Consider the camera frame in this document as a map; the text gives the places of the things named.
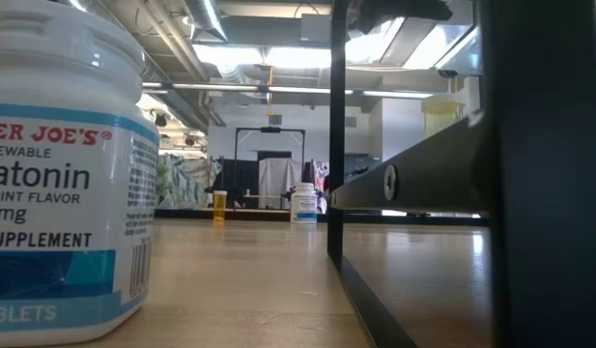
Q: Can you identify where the patterned blue-green cloth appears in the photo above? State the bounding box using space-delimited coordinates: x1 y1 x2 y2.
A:
157 154 223 211

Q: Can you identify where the black aluminium table frame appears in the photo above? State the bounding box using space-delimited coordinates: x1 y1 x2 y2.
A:
155 207 490 228

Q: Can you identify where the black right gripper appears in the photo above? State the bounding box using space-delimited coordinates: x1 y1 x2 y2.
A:
348 0 454 34

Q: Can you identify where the black robot rig frame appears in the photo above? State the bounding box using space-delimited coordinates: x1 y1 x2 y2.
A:
234 126 307 168

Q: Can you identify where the orange pill vial white cap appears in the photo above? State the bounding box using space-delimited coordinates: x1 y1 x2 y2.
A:
213 189 228 226

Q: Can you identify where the ceiling light strip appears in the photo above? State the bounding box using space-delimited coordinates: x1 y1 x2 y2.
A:
141 79 454 102

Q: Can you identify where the floral patterned cloth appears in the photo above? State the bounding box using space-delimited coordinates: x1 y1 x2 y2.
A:
314 160 331 214

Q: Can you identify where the grey fabric panel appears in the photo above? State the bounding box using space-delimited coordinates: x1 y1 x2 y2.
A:
257 158 302 210

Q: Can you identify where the white supplement bottle blue label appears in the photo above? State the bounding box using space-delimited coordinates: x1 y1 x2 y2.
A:
290 182 319 225
0 0 161 348

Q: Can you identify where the silver ribbed ceiling duct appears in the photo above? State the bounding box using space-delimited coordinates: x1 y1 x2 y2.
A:
137 0 229 131

